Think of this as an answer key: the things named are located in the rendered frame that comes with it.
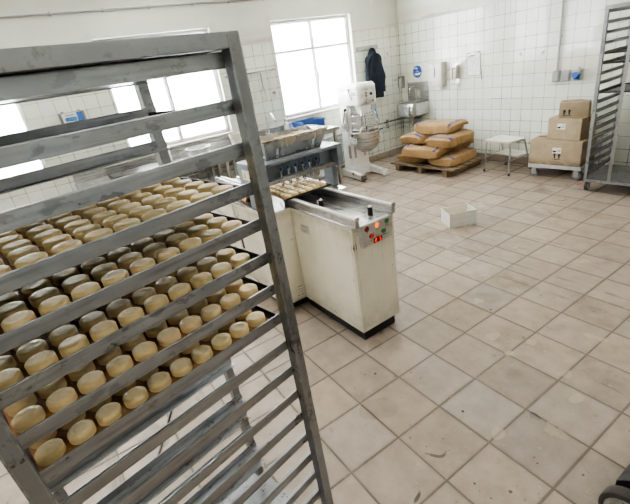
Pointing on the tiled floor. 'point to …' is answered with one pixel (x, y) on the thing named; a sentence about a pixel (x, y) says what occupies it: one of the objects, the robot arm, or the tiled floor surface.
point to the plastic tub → (458, 215)
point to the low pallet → (438, 166)
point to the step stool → (507, 149)
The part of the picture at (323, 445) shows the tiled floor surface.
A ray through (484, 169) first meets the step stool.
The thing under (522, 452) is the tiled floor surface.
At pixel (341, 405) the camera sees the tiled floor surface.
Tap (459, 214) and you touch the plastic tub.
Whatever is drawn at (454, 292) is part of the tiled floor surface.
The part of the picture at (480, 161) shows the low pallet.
